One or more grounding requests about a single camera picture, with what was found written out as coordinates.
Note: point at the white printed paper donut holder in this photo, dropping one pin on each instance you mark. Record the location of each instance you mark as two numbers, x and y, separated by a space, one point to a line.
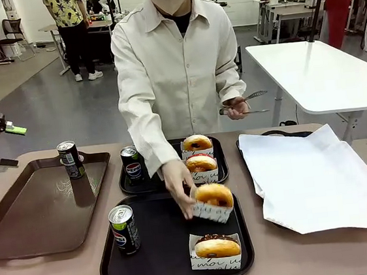
216 263
186 153
204 177
211 215

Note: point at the person in cream shirt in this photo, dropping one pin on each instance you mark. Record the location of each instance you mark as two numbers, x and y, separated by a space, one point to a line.
180 78

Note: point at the person's left forearm cream sleeve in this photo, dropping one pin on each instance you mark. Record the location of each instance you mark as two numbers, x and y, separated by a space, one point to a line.
232 89

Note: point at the large white paper sheet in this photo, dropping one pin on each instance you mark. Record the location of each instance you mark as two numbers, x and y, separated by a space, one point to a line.
306 180

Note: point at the black Pepsi soda can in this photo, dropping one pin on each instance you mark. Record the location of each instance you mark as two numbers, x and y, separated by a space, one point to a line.
126 235
133 169
73 165

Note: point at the brown plastic serving tray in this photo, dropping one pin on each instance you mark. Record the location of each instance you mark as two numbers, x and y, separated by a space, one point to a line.
30 209

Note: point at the black tripod stand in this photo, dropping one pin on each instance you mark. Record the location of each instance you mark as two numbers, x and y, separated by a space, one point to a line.
318 1

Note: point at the person's left hand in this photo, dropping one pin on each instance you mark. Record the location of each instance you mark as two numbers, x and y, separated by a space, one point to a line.
236 110

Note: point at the white folding table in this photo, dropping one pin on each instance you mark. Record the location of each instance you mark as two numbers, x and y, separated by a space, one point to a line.
311 71

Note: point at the grey background work table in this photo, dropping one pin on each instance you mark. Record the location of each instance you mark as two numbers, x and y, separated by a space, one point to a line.
50 28

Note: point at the black office chair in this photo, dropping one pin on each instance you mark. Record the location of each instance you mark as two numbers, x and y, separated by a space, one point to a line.
11 30

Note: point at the person in yellow patterned shirt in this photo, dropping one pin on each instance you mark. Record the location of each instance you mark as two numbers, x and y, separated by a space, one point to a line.
65 12

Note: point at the person's right forearm cream sleeve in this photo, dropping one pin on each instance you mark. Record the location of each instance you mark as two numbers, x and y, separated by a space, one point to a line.
151 147

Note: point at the dark filled glazed donut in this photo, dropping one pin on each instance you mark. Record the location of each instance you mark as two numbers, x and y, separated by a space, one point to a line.
197 142

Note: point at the red filled glazed donut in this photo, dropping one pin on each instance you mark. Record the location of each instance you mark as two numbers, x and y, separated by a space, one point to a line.
201 163

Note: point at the person's right hand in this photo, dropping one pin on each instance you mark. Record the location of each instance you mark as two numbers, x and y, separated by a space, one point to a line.
177 184

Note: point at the black plastic serving tray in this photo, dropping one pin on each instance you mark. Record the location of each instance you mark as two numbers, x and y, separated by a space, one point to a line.
133 188
162 245

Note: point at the white framed background desk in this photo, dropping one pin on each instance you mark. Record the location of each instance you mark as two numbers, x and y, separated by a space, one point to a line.
285 12

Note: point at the orange glazed donut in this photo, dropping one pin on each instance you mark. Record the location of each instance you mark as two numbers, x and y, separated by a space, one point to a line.
214 196

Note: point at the metal serving tongs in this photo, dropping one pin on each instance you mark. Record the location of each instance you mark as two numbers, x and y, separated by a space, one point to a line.
254 95

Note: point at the chocolate topped donut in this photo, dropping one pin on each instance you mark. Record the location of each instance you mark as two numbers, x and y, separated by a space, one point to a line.
216 247

